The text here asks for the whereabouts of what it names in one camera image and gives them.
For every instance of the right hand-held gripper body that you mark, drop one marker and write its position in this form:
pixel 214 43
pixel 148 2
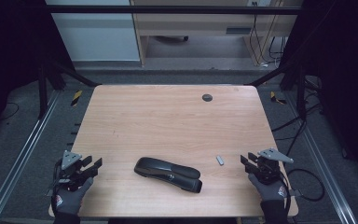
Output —
pixel 267 171

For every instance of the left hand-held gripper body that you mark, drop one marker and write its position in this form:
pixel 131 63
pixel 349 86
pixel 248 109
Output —
pixel 70 174

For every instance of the silver staple strip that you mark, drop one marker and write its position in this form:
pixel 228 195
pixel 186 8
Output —
pixel 220 160

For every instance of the black stapler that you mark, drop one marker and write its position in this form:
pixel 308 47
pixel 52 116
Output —
pixel 167 174

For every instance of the person's right hand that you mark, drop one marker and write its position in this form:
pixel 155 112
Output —
pixel 272 193

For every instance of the grey tape tab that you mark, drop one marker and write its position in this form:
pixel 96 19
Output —
pixel 296 193
pixel 49 193

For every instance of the orange-tipped tool on floor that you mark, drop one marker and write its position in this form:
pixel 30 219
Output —
pixel 276 98

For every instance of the dark round table grommet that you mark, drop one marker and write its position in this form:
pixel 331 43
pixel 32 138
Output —
pixel 207 97

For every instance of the dark curtain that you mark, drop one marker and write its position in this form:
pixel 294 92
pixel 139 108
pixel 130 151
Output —
pixel 345 77
pixel 9 56

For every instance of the white cabinet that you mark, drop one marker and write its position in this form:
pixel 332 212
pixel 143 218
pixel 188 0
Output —
pixel 96 37

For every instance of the light wooden desk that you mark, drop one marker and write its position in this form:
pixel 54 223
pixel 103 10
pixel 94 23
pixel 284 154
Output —
pixel 199 25

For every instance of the dark low object under desk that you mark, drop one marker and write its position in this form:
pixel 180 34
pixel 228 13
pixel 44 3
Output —
pixel 171 39

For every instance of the aluminium floor rail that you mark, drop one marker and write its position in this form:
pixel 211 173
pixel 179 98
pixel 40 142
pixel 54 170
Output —
pixel 21 155
pixel 323 168

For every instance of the black frame post with brace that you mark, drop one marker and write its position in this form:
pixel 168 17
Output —
pixel 43 93
pixel 300 90

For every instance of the black horizontal frame bar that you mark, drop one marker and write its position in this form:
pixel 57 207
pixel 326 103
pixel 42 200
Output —
pixel 167 9

